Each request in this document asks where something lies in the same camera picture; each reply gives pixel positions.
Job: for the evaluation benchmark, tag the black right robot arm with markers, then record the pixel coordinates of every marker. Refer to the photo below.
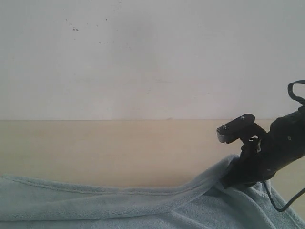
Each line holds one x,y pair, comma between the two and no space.
289,132

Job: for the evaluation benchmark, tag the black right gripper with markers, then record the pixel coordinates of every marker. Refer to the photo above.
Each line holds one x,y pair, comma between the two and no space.
257,162

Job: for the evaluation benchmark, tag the light blue terry towel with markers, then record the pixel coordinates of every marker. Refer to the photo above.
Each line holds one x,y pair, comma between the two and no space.
28,203

